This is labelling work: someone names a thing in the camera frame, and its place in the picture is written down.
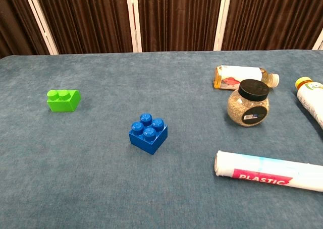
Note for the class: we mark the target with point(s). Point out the glass jar with black lid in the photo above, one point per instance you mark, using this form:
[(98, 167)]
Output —
[(248, 103)]

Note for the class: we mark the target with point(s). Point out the blue toy brick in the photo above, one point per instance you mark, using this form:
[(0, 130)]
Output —
[(149, 135)]

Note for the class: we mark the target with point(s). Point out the brown folding screen white frames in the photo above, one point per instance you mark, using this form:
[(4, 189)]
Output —
[(176, 17)]

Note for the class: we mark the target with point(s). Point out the white plastic bag roll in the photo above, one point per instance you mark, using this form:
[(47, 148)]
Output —
[(265, 171)]

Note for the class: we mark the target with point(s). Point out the amber liquid bottle white label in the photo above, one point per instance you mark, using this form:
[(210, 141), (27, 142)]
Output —
[(238, 76)]

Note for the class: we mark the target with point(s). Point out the blue table cloth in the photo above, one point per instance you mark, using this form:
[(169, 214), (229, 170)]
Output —
[(101, 176)]

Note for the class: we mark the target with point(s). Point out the green toy brick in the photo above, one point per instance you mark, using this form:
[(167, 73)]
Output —
[(63, 101)]

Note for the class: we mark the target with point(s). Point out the white bottle with yellow cap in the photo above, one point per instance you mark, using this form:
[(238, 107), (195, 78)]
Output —
[(311, 98)]

